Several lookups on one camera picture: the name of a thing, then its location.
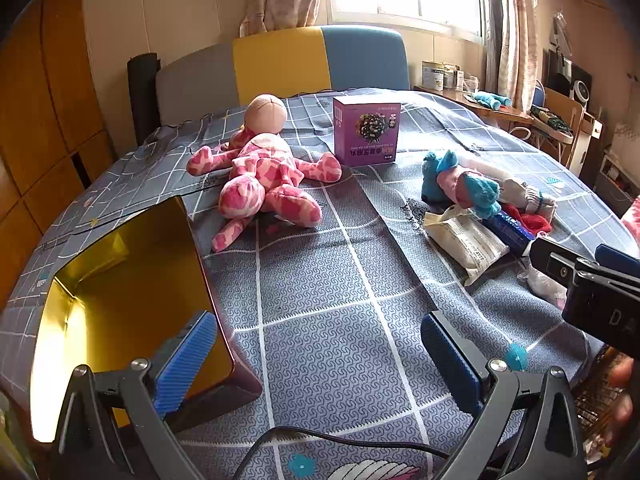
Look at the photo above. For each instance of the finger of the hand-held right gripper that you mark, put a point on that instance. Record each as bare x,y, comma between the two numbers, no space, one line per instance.
545,255
620,260

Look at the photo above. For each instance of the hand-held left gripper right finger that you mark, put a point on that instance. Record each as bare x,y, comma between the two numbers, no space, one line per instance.
450,360

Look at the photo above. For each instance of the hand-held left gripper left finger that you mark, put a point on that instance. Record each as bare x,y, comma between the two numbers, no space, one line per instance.
185,360

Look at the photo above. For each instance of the clear plastic bag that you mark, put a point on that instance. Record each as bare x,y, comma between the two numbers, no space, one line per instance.
542,285

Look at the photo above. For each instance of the small red plush toy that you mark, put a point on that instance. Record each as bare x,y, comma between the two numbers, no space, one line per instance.
530,220

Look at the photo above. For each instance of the blue tissue pack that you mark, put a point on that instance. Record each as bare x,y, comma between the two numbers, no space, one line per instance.
510,232

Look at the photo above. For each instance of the white printed snack packet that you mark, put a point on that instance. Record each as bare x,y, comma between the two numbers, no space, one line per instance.
470,250

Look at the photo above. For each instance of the gold tin box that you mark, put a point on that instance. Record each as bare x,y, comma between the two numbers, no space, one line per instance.
125,280

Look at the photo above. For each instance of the pink fluffy towel roll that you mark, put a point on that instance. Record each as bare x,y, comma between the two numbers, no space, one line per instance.
465,190

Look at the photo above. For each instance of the beige mesh cloth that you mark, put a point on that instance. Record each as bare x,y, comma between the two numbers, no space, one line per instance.
442,217

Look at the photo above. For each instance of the person's right hand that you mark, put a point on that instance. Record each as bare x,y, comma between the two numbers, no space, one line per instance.
622,410

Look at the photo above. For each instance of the pink cloth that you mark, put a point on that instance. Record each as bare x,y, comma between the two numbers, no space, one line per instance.
632,220

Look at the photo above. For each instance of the brown woven basket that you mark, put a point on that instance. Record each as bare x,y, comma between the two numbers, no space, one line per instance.
595,395

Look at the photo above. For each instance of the dark green bundle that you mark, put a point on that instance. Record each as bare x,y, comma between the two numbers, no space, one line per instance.
550,121

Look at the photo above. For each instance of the grey plaid bedsheet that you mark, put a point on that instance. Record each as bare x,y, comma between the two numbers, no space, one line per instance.
325,285

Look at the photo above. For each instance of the wooden desk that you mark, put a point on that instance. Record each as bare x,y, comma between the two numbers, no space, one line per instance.
500,114

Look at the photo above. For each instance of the teal plush item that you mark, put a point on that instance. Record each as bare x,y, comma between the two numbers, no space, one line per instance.
490,100

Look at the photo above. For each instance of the white small fan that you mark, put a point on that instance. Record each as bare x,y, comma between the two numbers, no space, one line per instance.
580,92

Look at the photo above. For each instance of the black monitor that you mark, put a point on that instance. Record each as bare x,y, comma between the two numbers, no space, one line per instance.
580,77

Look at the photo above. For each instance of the clear jar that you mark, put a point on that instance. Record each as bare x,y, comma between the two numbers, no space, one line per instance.
470,84

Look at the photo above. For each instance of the small white box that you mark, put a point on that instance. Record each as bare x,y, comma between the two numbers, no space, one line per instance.
452,78

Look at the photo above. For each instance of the pink spotted giraffe plush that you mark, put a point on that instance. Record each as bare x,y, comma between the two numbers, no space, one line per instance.
265,170

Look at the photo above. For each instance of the metal can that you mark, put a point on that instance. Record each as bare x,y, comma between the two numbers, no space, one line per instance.
432,76

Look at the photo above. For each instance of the white desk lamp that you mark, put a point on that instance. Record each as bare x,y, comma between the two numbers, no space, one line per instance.
560,40

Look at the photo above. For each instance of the purple cardboard box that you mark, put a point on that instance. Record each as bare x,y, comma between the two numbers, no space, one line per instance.
365,130

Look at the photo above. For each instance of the black rolled mat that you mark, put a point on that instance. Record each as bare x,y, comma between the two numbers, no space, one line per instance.
142,95

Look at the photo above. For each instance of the wooden wardrobe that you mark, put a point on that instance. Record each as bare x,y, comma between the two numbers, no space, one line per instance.
50,85

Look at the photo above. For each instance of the grey yellow blue headboard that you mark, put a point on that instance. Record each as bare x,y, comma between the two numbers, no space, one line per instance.
280,65

